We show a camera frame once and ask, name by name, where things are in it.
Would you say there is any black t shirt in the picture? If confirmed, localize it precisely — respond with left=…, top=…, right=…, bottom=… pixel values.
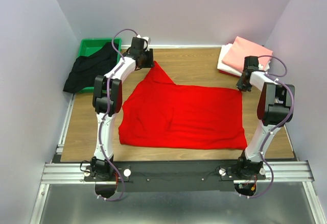
left=63, top=43, right=117, bottom=93

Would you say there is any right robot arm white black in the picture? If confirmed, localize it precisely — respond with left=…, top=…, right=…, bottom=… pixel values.
left=235, top=56, right=295, bottom=179

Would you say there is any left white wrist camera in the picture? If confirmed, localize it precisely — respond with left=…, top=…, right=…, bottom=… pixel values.
left=138, top=35, right=151, bottom=52

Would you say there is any aluminium frame rail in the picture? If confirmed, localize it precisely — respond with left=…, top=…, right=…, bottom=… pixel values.
left=41, top=161, right=314, bottom=184

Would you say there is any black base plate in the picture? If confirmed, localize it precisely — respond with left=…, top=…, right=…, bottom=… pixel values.
left=84, top=160, right=266, bottom=192

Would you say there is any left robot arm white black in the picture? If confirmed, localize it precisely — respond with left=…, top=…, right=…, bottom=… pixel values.
left=90, top=35, right=154, bottom=179

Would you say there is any white folded t shirt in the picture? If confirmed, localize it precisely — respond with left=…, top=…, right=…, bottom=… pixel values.
left=217, top=43, right=273, bottom=77

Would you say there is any pink folded t shirt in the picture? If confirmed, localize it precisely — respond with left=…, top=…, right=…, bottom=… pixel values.
left=222, top=36, right=273, bottom=72

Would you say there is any green plastic bin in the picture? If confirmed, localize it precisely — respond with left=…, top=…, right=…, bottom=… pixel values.
left=77, top=38, right=122, bottom=93

